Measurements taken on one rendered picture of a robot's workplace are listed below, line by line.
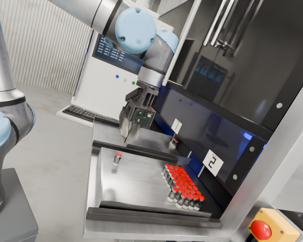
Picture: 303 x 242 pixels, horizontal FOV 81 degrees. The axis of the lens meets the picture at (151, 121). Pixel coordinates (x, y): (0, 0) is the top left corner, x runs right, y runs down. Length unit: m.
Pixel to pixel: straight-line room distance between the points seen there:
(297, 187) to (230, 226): 0.22
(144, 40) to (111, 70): 0.96
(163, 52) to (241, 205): 0.48
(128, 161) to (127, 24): 0.51
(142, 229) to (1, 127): 0.39
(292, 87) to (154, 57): 0.37
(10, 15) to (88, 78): 3.14
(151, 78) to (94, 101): 0.88
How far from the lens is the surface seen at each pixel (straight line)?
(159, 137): 1.10
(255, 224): 0.55
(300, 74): 0.61
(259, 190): 0.58
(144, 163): 0.74
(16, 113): 0.58
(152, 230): 0.52
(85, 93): 1.36
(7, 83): 0.58
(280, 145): 0.56
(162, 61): 0.52
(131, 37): 0.35
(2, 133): 0.47
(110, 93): 1.32
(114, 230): 0.48
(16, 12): 4.36
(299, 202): 0.73
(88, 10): 0.38
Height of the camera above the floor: 1.23
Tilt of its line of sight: 15 degrees down
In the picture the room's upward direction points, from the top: 23 degrees clockwise
